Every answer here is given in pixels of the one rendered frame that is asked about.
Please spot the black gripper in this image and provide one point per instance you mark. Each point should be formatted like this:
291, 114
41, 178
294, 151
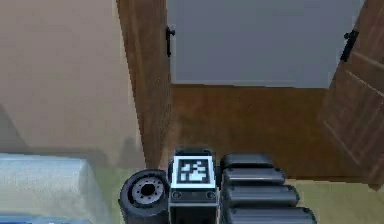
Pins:
145, 196

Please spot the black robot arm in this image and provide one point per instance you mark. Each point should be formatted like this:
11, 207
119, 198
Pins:
253, 193

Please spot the pale grey box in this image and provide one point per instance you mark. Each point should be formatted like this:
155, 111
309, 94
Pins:
46, 186

